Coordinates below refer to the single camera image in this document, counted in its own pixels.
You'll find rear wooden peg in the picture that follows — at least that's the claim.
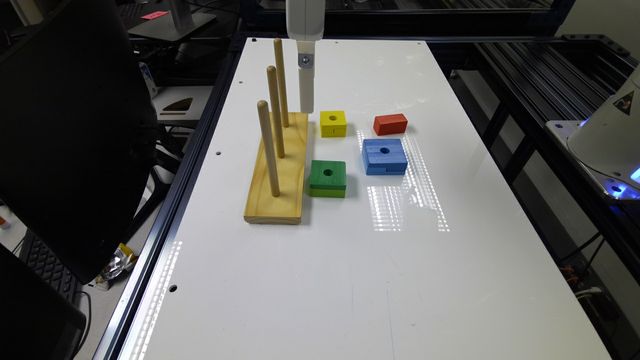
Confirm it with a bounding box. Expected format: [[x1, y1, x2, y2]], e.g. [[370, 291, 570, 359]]
[[273, 38, 289, 128]]

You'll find black monitor back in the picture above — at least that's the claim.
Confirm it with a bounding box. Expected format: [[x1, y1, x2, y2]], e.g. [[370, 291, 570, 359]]
[[1, 0, 158, 283]]

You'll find black aluminium frame rack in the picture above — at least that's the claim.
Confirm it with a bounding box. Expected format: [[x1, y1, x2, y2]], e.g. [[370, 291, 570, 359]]
[[436, 39, 639, 279]]

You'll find middle wooden peg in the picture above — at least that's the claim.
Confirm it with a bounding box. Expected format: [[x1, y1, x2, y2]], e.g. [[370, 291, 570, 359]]
[[266, 65, 285, 159]]

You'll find green wooden block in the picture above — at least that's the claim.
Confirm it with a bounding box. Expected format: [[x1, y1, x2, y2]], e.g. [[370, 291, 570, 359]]
[[309, 160, 346, 198]]

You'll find front wooden peg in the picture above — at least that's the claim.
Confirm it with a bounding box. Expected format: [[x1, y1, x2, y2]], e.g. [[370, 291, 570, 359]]
[[257, 100, 280, 197]]

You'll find black keyboard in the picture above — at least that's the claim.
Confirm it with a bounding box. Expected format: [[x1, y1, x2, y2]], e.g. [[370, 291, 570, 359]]
[[19, 231, 82, 305]]

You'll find yellow wooden block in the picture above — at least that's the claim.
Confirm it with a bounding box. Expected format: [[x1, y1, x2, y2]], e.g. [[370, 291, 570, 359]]
[[320, 111, 347, 138]]

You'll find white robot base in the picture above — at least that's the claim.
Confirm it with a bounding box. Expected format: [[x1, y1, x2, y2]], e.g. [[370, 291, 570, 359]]
[[546, 70, 639, 205]]

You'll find crumpled foil wrapper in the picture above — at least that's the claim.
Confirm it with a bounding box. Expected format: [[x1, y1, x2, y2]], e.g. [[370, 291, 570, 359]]
[[93, 243, 138, 291]]

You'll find red wooden block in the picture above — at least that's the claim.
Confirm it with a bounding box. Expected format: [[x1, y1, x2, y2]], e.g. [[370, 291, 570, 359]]
[[373, 114, 408, 136]]

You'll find grey monitor stand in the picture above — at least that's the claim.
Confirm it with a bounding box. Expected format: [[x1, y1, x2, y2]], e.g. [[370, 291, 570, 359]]
[[128, 0, 217, 42]]

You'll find wooden peg base board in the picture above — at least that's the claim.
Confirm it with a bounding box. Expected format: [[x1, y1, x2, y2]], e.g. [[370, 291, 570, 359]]
[[244, 112, 308, 225]]

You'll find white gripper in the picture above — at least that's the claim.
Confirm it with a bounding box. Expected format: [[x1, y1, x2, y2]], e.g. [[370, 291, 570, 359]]
[[285, 0, 325, 114]]

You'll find blue wooden block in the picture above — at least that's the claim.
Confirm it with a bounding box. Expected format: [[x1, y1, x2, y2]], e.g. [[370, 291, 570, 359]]
[[362, 139, 408, 175]]

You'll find wooden peg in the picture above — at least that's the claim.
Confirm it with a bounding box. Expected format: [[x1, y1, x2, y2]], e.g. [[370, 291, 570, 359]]
[[266, 65, 285, 159], [257, 100, 280, 197], [273, 38, 289, 128]]

